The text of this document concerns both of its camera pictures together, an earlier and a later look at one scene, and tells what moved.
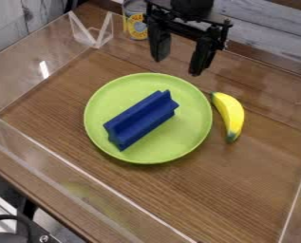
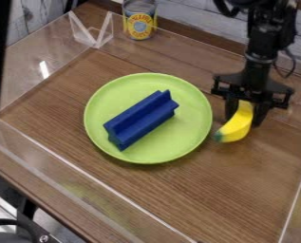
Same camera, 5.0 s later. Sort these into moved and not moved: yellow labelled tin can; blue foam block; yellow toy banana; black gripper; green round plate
Moved: black gripper; yellow toy banana
Not moved: blue foam block; green round plate; yellow labelled tin can
